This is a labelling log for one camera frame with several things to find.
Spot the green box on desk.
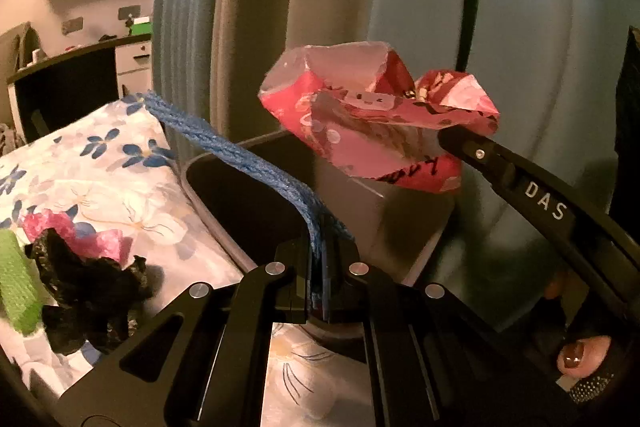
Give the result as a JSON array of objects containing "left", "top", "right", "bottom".
[{"left": 129, "top": 16, "right": 152, "bottom": 36}]

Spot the green mesh sponge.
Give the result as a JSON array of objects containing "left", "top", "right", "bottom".
[{"left": 0, "top": 229, "right": 42, "bottom": 336}]

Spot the dark desk with drawers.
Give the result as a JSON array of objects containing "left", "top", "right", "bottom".
[{"left": 8, "top": 35, "right": 153, "bottom": 143}]

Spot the right hand with painted nails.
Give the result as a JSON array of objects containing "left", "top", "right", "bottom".
[{"left": 544, "top": 271, "right": 612, "bottom": 381}]

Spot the blue grey curtain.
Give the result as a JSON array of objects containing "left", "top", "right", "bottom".
[{"left": 150, "top": 0, "right": 640, "bottom": 323}]

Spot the black plastic bag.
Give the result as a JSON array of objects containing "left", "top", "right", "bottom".
[{"left": 26, "top": 229, "right": 153, "bottom": 355}]

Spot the blue knitted strip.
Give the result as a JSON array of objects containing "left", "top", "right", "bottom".
[{"left": 141, "top": 91, "right": 355, "bottom": 258}]

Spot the floral blue white duvet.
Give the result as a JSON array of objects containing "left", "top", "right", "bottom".
[{"left": 1, "top": 101, "right": 374, "bottom": 426}]

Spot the crumpled pink plastic bag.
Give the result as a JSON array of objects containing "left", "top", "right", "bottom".
[{"left": 18, "top": 209, "right": 130, "bottom": 267}]

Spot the red snack wrapper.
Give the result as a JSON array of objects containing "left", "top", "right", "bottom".
[{"left": 258, "top": 41, "right": 499, "bottom": 194}]

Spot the dark plastic trash bin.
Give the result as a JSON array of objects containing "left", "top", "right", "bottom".
[{"left": 181, "top": 131, "right": 454, "bottom": 286}]

